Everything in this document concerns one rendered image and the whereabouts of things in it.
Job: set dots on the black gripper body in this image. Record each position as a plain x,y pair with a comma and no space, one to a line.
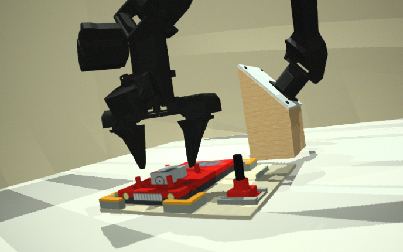
192,106

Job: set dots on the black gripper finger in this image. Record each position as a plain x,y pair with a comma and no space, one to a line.
193,130
134,138

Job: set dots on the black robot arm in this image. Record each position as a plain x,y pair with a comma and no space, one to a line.
104,46

